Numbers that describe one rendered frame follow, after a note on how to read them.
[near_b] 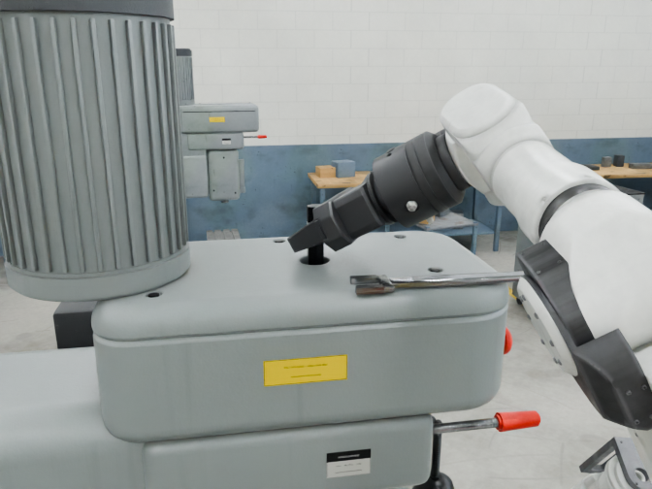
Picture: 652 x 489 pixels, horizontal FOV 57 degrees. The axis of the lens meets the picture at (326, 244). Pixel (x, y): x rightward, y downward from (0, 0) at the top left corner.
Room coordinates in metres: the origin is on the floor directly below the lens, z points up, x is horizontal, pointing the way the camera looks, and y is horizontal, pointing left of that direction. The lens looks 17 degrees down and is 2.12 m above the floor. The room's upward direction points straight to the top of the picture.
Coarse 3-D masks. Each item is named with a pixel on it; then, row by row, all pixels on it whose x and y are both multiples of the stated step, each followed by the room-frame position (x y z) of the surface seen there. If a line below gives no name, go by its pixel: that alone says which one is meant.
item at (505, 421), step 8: (496, 416) 0.65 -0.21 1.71; (504, 416) 0.64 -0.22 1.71; (512, 416) 0.64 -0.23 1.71; (520, 416) 0.64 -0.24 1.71; (528, 416) 0.65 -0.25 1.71; (536, 416) 0.65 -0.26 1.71; (440, 424) 0.63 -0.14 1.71; (448, 424) 0.63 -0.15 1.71; (456, 424) 0.63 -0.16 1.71; (464, 424) 0.63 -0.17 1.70; (472, 424) 0.64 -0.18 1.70; (480, 424) 0.64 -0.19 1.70; (488, 424) 0.64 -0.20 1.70; (496, 424) 0.64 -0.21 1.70; (504, 424) 0.64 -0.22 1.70; (512, 424) 0.64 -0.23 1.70; (520, 424) 0.64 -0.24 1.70; (528, 424) 0.64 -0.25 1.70; (536, 424) 0.64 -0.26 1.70; (440, 432) 0.63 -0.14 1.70; (448, 432) 0.63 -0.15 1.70
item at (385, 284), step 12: (360, 276) 0.63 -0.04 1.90; (372, 276) 0.63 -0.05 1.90; (384, 276) 0.63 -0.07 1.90; (432, 276) 0.63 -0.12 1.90; (444, 276) 0.63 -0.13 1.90; (456, 276) 0.63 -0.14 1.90; (468, 276) 0.63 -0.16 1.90; (480, 276) 0.63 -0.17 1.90; (492, 276) 0.63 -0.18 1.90; (504, 276) 0.63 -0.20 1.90; (516, 276) 0.63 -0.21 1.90; (360, 288) 0.59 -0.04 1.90; (372, 288) 0.59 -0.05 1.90; (384, 288) 0.60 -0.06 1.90
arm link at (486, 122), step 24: (456, 96) 0.65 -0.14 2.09; (480, 96) 0.62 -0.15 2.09; (504, 96) 0.58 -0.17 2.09; (456, 120) 0.60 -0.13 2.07; (480, 120) 0.57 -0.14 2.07; (504, 120) 0.56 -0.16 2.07; (528, 120) 0.55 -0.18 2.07; (480, 144) 0.56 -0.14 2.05; (504, 144) 0.54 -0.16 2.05; (480, 168) 0.55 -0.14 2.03
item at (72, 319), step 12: (60, 312) 0.93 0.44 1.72; (72, 312) 0.93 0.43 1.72; (84, 312) 0.94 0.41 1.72; (60, 324) 0.93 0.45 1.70; (72, 324) 0.93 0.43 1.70; (84, 324) 0.93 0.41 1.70; (60, 336) 0.93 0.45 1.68; (72, 336) 0.93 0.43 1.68; (84, 336) 0.93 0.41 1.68; (60, 348) 0.93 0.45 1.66
